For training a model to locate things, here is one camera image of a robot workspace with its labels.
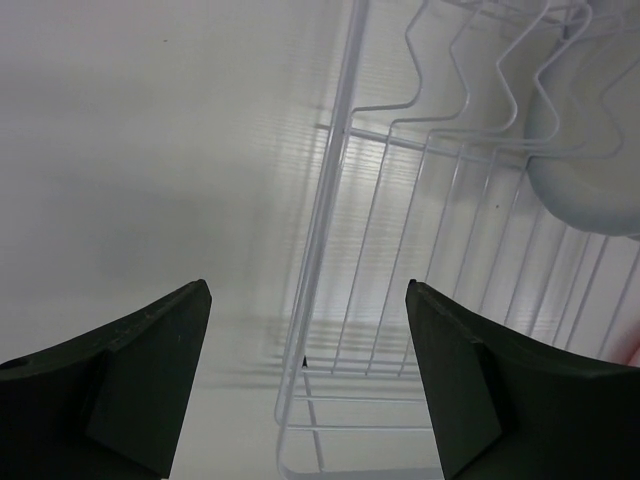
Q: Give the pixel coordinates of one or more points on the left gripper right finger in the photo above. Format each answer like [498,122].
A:
[505,406]

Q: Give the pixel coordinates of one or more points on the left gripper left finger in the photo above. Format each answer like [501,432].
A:
[110,403]

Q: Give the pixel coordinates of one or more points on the clear glass plate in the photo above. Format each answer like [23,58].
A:
[583,122]

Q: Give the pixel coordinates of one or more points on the pink plate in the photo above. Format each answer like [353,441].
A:
[631,357]

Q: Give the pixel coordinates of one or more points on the white wire dish rack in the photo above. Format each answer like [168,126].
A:
[425,178]

